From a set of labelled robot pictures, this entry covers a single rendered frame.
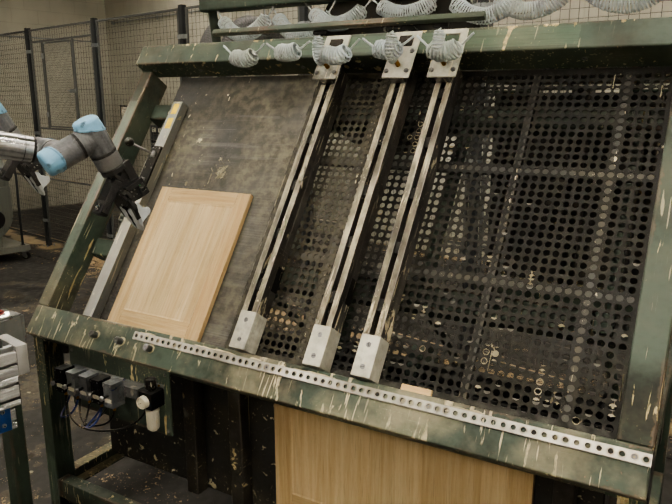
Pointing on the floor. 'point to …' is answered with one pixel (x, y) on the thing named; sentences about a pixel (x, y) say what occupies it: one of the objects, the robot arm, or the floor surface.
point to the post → (17, 462)
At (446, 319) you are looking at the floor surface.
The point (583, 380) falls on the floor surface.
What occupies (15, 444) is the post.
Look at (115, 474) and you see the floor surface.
